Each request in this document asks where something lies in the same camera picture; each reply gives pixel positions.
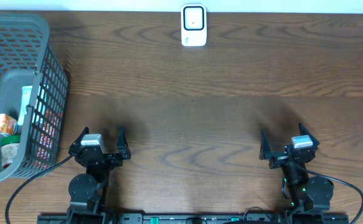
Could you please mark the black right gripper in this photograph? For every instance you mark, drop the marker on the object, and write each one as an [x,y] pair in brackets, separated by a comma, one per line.
[266,150]

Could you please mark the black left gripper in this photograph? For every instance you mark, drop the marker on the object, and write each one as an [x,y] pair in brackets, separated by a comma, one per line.
[114,161]

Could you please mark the green lid jar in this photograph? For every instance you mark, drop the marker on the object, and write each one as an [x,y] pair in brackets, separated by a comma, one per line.
[9,149]

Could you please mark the teal white wipes packet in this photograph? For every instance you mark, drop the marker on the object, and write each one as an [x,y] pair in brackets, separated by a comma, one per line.
[26,95]

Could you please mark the orange small box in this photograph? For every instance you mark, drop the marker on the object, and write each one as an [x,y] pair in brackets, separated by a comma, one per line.
[8,125]

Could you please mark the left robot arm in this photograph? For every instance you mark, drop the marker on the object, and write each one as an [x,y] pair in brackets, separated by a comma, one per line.
[88,191]

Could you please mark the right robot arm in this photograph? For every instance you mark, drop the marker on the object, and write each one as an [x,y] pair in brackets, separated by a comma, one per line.
[310,196]

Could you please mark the white barcode scanner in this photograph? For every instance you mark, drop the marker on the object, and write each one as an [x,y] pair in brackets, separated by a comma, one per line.
[193,25]

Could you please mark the red patterned packet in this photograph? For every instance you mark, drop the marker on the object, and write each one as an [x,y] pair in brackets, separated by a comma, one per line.
[50,133]

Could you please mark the grey plastic mesh basket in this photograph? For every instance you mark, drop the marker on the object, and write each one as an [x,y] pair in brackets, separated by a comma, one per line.
[26,58]

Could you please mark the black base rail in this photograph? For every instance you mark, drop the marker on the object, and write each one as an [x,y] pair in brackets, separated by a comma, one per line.
[255,217]

